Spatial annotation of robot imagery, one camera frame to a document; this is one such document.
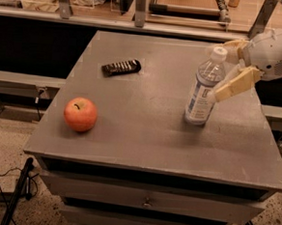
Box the metal railing frame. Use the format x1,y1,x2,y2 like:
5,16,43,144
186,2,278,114
0,0,279,42

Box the clear blue-label plastic bottle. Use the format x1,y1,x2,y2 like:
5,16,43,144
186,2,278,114
184,47,228,126

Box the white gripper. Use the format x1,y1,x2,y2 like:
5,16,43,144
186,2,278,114
205,29,282,103

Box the upper grey drawer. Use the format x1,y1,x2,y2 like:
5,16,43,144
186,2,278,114
41,171,264,224

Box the grey drawer cabinet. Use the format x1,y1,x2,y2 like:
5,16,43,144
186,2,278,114
25,31,282,225

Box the black tripod leg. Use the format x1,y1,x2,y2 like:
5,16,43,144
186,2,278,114
0,157,34,225

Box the red apple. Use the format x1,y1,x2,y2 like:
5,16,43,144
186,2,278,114
64,97,98,132

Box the grey low shelf left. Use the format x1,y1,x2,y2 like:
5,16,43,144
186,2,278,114
0,70,66,99

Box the black snack bar wrapper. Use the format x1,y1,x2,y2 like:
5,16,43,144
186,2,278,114
101,59,141,77

